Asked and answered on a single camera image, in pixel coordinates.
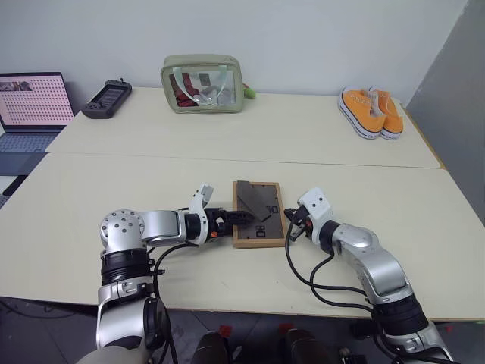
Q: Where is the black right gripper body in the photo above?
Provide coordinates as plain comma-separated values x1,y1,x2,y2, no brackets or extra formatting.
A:
290,206,314,239

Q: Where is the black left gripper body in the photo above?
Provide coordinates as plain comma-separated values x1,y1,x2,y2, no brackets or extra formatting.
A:
204,207,233,240

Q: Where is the wooden picture frame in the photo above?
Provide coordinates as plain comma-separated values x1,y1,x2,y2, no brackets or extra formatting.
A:
231,180,286,249

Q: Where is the green clear-front pouch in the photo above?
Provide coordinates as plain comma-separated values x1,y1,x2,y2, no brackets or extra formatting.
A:
159,53,246,115

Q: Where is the orange canvas sneaker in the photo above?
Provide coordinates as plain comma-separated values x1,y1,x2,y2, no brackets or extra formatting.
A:
337,87,388,140
368,86,404,142

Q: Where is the dark rounded shape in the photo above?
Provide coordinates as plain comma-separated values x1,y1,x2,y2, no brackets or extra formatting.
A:
192,330,233,364
282,328,335,364

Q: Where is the red cloth item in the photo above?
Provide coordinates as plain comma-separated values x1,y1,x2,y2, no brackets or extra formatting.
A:
168,73,202,110

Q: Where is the black handheld game controller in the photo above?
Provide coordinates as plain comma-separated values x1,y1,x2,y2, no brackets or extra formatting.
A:
80,78,133,120

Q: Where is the pale robot torso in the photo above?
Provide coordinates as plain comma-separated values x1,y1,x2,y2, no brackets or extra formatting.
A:
77,345,152,364

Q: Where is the grey laptop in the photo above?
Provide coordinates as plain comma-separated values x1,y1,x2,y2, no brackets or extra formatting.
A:
0,71,77,176

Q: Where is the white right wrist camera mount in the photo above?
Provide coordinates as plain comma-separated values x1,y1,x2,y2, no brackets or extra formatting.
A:
296,187,335,243

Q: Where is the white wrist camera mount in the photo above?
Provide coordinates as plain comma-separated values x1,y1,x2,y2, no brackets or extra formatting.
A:
296,187,335,243
187,183,216,244

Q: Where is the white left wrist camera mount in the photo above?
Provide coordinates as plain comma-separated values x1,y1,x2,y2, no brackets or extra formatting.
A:
187,183,216,244

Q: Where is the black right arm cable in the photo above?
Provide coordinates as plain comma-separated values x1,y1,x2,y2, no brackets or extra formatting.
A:
283,222,377,312

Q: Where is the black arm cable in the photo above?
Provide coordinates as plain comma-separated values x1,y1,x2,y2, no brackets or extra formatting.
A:
150,240,195,364
283,222,377,312

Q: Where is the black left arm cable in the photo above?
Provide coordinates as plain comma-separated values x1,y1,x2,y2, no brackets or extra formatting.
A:
150,240,195,364

